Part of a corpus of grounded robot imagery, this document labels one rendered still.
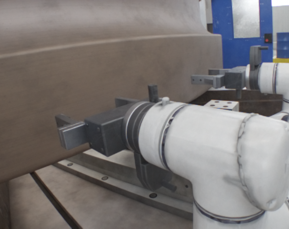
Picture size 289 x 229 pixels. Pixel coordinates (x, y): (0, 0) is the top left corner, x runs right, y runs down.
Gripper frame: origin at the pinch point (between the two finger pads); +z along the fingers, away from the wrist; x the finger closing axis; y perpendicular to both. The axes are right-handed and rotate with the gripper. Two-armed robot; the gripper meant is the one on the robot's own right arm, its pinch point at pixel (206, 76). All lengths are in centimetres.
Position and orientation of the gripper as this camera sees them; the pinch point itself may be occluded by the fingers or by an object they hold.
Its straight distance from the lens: 75.4
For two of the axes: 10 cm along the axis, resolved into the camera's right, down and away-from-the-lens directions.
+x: 6.2, -3.0, 7.3
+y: 1.0, 9.5, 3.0
